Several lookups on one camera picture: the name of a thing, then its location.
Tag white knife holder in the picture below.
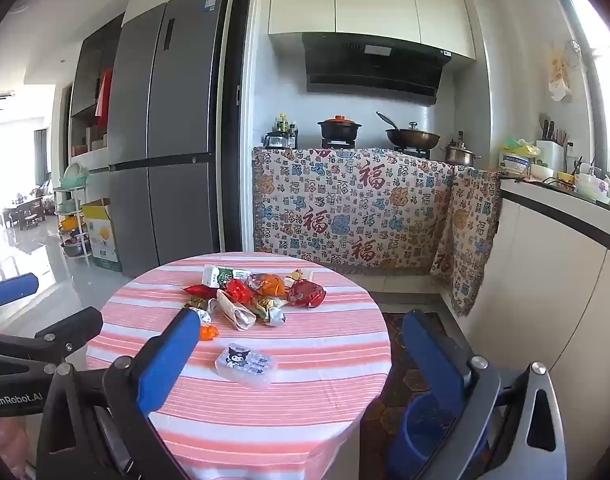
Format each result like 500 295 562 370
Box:
535 115 568 171

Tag stack of white bowls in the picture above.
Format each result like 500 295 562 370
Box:
575 172 610 201

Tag grey refrigerator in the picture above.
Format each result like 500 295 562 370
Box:
106 0 232 278

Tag white cabinets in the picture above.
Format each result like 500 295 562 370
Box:
447 195 610 480
267 0 478 61

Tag steel pot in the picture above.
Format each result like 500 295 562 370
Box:
444 131 476 167

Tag blue plastic waste basket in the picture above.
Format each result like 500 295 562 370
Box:
387 390 488 480

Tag white rack with bowls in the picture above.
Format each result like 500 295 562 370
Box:
52 162 92 268

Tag black clay pot red lid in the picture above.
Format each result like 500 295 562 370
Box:
317 115 363 142

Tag red foil wrapper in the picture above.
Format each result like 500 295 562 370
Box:
224 279 253 305

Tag clear plastic cartoon box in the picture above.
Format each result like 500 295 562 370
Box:
214 342 277 388

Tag red paper bag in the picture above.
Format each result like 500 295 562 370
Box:
96 69 113 126

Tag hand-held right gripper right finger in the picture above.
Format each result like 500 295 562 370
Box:
401 309 568 480

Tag black range hood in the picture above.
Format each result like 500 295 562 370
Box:
301 32 453 107

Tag round red snack packet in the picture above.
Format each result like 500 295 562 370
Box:
286 279 327 308

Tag grey shelf cabinet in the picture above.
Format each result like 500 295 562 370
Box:
68 12 126 158

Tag dark wok with lid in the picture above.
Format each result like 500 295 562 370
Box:
376 111 442 150

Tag green white milk carton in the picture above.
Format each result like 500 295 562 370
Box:
202 265 251 288

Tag wooden dining table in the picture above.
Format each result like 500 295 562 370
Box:
2 195 46 231

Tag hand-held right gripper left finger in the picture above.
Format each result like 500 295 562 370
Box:
35 308 202 480

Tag pink striped tablecloth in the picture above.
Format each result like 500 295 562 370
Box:
85 252 392 480

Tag pale yellow snack packet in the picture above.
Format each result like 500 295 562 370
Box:
252 296 289 326

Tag yellow green cardboard box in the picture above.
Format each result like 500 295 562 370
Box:
81 198 123 273

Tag white lower cabinets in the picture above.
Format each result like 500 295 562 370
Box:
447 195 610 480

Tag orange snack packet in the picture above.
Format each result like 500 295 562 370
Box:
247 272 288 297

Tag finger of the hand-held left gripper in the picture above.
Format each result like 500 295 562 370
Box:
0 306 104 378
0 272 39 331

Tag white paper wrapper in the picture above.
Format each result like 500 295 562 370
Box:
216 290 258 332

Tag hexagon patterned floor rug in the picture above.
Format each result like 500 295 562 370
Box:
360 310 466 480

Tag white upper cabinets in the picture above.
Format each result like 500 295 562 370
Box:
267 0 478 61

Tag large printed cloth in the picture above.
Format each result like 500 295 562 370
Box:
252 146 458 277

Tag hanging plastic bag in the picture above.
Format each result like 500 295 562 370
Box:
547 42 583 103

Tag small printed cloth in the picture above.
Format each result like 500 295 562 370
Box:
430 164 502 317

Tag kitchen window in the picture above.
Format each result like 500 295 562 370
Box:
560 0 610 176

